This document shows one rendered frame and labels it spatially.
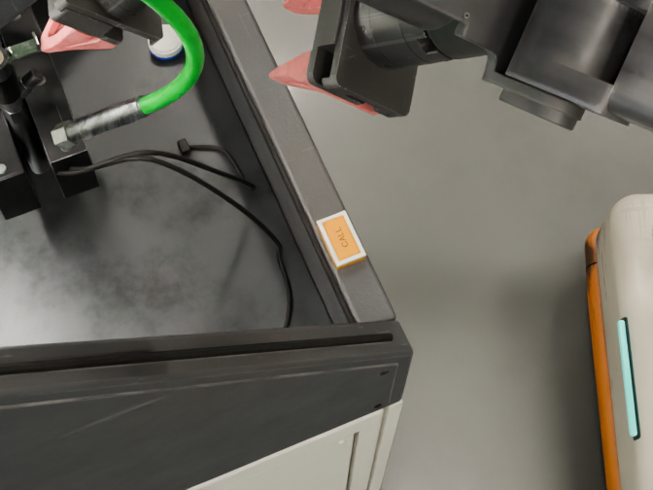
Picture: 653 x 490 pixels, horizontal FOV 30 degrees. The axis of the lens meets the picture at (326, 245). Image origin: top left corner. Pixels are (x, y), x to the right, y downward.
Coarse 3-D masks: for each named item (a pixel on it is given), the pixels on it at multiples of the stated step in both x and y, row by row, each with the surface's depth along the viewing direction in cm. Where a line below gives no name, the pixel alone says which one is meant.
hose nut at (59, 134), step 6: (54, 126) 102; (60, 126) 102; (66, 126) 101; (54, 132) 102; (60, 132) 101; (66, 132) 101; (54, 138) 102; (60, 138) 101; (66, 138) 101; (54, 144) 102; (60, 144) 102; (66, 144) 102; (72, 144) 102
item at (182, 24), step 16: (144, 0) 83; (160, 0) 84; (160, 16) 85; (176, 16) 85; (176, 32) 87; (192, 32) 87; (192, 48) 89; (192, 64) 91; (176, 80) 94; (192, 80) 93; (144, 96) 97; (160, 96) 96; (176, 96) 95; (144, 112) 97
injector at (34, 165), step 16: (0, 48) 106; (0, 64) 106; (0, 80) 107; (16, 80) 109; (32, 80) 110; (0, 96) 109; (16, 96) 110; (16, 112) 113; (16, 128) 116; (32, 128) 118; (32, 144) 119; (32, 160) 122
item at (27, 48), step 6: (24, 42) 107; (30, 42) 107; (6, 48) 107; (12, 48) 107; (18, 48) 107; (24, 48) 107; (30, 48) 107; (36, 48) 107; (12, 54) 106; (18, 54) 106; (24, 54) 106; (30, 54) 107; (12, 60) 106
